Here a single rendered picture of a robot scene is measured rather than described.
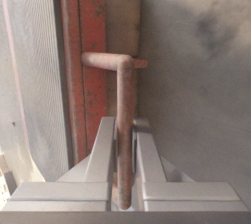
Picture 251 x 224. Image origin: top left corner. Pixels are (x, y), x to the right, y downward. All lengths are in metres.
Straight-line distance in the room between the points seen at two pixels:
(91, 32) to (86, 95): 0.06
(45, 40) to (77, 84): 0.06
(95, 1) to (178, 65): 0.12
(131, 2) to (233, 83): 0.14
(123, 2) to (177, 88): 0.12
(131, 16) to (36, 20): 0.10
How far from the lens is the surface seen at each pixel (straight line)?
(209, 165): 0.24
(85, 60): 0.16
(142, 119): 0.15
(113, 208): 0.50
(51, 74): 0.19
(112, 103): 0.23
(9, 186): 3.09
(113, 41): 0.22
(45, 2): 0.19
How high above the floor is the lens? 0.20
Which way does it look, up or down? 39 degrees down
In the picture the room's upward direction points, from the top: 103 degrees counter-clockwise
